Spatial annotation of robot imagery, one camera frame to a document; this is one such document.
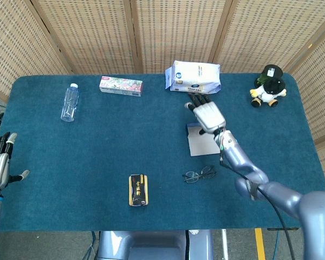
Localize blue felt table mat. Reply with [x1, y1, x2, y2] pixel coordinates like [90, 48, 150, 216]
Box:
[0, 72, 325, 233]

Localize blue cables under table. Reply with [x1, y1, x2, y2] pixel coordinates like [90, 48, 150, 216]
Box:
[83, 230, 101, 260]

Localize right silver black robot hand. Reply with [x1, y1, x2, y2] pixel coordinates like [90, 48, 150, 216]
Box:
[184, 93, 227, 135]

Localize floral toothpaste box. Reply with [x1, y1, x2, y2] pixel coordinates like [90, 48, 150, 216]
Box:
[99, 76, 144, 98]

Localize yellow sponge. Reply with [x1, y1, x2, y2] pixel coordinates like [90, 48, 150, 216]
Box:
[128, 174, 150, 206]

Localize black eyeglasses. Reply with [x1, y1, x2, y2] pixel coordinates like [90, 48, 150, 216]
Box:
[182, 165, 217, 184]

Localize black box with gold characters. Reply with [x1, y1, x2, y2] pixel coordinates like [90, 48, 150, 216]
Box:
[129, 174, 147, 207]

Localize grey-blue robot torso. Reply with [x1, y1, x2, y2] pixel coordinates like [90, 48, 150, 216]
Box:
[97, 229, 215, 260]

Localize white tissue pack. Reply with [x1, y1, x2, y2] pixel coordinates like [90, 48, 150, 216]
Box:
[164, 60, 222, 94]

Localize black white plush toy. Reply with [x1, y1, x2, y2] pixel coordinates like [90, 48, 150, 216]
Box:
[249, 78, 288, 109]

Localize clear plastic water bottle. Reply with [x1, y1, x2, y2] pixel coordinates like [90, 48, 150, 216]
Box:
[60, 83, 81, 122]

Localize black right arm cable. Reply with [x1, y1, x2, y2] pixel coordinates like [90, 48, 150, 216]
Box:
[219, 154, 296, 260]

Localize woven bamboo folding screen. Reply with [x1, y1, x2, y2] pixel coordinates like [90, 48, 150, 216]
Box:
[0, 0, 325, 196]

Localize yellow floor tape strip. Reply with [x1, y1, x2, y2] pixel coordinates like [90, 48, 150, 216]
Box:
[255, 228, 267, 260]

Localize blue glasses case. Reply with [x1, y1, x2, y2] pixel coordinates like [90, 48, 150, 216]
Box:
[186, 123, 222, 157]

